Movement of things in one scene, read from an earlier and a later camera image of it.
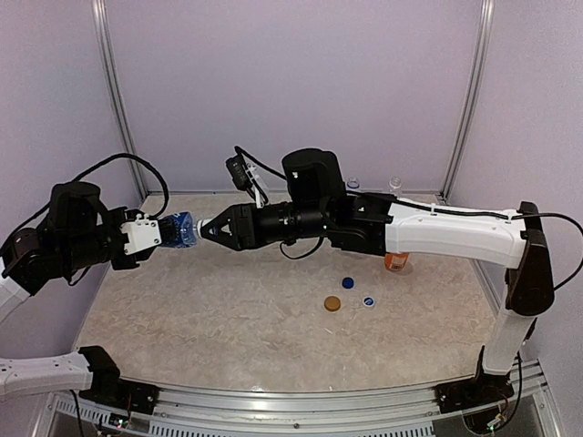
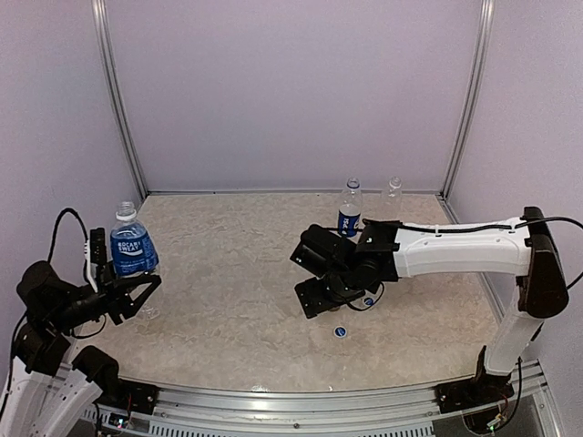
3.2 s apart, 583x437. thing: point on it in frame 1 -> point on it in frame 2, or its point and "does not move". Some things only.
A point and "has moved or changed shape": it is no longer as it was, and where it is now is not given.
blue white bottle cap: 368,301 does not move
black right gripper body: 255,236 -> 336,294
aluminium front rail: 407,411 does not move
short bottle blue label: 178,230 has moved or changed shape
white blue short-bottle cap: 199,224 -> 340,331
